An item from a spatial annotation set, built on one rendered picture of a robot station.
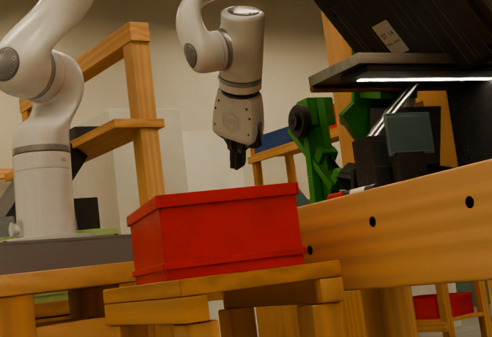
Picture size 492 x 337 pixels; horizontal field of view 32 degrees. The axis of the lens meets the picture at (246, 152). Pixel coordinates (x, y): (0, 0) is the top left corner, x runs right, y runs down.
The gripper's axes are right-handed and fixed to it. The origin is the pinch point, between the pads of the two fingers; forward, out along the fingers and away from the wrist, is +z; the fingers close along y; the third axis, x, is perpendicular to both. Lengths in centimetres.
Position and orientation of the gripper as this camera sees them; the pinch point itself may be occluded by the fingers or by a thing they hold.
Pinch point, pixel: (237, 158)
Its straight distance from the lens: 179.2
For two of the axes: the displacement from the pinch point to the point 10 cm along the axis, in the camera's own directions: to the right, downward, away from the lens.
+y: 8.2, 2.9, -4.9
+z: -0.4, 8.9, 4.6
